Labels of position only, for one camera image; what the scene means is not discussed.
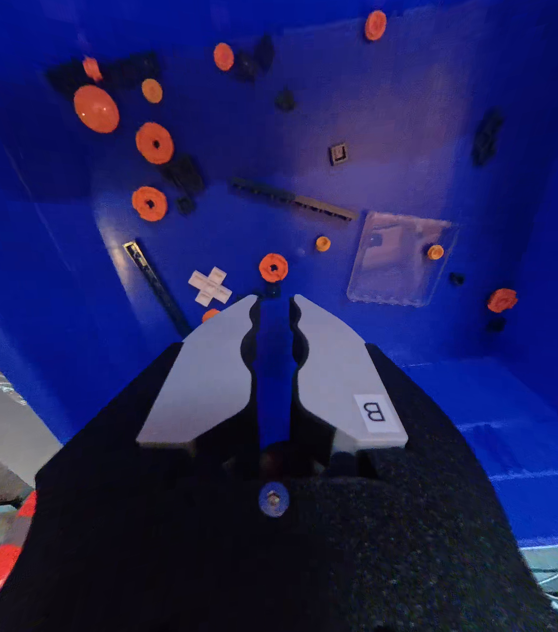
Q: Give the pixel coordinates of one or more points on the blue plastic bin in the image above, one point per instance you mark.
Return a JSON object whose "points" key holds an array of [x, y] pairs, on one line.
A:
{"points": [[506, 197]]}

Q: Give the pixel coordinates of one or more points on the small black brick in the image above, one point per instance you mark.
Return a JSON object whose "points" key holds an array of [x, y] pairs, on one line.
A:
{"points": [[185, 205], [456, 278], [496, 325], [254, 59], [182, 173], [285, 99]]}

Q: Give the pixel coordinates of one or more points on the orange gear brick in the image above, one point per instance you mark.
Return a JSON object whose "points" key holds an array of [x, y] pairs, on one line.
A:
{"points": [[266, 261], [145, 136], [140, 197], [501, 301]]}

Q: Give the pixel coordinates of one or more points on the small dark brick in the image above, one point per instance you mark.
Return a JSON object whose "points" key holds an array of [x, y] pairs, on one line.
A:
{"points": [[339, 154]]}

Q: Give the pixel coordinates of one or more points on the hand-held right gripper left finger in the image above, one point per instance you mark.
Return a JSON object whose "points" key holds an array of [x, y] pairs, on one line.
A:
{"points": [[200, 390]]}

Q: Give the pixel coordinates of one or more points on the black angled brick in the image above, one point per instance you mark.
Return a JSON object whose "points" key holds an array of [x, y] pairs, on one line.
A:
{"points": [[487, 136]]}

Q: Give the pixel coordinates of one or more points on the black brick beam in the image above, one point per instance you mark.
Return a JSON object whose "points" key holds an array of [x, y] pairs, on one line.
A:
{"points": [[308, 200], [155, 286]]}

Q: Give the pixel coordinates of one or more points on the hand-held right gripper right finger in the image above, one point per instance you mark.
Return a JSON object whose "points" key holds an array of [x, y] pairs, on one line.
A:
{"points": [[338, 380]]}

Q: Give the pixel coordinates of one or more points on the white cross brick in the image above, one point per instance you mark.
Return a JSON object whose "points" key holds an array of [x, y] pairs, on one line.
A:
{"points": [[209, 285]]}

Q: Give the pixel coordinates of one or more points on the orange dome brick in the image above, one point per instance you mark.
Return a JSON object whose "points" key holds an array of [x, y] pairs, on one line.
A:
{"points": [[96, 108]]}

